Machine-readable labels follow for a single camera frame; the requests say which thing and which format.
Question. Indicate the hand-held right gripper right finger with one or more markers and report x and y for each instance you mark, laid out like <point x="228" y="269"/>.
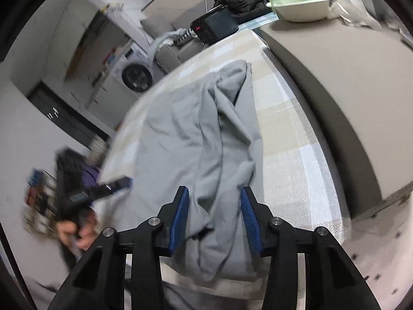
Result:
<point x="250" y="219"/>

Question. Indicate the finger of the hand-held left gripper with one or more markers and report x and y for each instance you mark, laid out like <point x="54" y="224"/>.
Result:
<point x="113" y="187"/>

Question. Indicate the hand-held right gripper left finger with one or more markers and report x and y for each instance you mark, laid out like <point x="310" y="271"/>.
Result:
<point x="179" y="219"/>

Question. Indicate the grey t-shirt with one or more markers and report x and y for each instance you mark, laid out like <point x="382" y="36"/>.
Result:
<point x="200" y="135"/>

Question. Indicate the person's left hand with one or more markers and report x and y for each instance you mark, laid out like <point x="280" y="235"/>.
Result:
<point x="72" y="232"/>

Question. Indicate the purple bag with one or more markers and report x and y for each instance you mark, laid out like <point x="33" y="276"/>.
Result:
<point x="92" y="176"/>

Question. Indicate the wooden shoe rack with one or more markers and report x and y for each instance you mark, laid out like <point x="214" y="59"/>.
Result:
<point x="38" y="193"/>

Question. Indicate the woven laundry basket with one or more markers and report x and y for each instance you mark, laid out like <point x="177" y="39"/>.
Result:
<point x="96" y="150"/>

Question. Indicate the dark door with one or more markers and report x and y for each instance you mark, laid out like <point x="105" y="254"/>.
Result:
<point x="64" y="116"/>

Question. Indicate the kitchen counter cabinet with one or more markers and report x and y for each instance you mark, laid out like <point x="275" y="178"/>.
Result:
<point x="103" y="103"/>

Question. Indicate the white washing machine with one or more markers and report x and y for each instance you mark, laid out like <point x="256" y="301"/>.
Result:
<point x="137" y="77"/>

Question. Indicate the grey sofa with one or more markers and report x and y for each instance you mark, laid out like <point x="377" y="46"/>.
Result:
<point x="180" y="51"/>

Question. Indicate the light grey garment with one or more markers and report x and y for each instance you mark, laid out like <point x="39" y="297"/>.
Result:
<point x="161" y="42"/>

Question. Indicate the white upper kitchen cabinets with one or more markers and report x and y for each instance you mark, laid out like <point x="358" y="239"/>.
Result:
<point x="74" y="29"/>

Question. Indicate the beige side cabinet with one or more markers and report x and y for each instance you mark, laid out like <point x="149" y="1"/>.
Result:
<point x="338" y="87"/>

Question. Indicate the black and white striped cloth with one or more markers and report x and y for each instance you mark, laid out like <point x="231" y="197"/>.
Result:
<point x="185" y="35"/>

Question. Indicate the black electric pressure cooker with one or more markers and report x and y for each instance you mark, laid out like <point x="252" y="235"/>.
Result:
<point x="219" y="25"/>

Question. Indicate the blue checkered table cover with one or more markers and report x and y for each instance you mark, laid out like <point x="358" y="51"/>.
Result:
<point x="258" y="21"/>

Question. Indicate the white bowl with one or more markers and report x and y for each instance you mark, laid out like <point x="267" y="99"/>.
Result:
<point x="303" y="11"/>

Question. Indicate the clear plastic bag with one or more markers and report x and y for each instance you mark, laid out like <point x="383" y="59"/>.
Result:
<point x="355" y="9"/>

